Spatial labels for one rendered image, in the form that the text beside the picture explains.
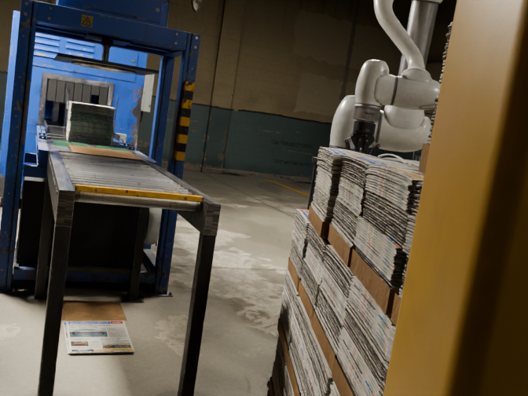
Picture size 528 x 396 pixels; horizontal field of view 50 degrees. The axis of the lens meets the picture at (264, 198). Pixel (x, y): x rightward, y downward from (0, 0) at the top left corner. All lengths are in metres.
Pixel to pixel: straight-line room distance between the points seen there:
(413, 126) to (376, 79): 0.40
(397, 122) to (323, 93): 9.80
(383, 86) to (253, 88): 9.53
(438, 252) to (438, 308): 0.03
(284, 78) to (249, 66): 0.77
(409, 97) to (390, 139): 0.37
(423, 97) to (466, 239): 1.76
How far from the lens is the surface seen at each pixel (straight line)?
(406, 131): 2.34
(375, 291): 1.00
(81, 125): 4.01
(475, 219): 0.25
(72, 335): 2.86
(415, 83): 2.01
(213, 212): 2.05
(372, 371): 1.02
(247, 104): 11.42
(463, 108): 0.28
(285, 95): 11.73
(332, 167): 1.46
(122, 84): 5.64
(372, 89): 1.99
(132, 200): 2.04
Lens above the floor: 1.10
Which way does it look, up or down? 7 degrees down
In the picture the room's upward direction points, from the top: 9 degrees clockwise
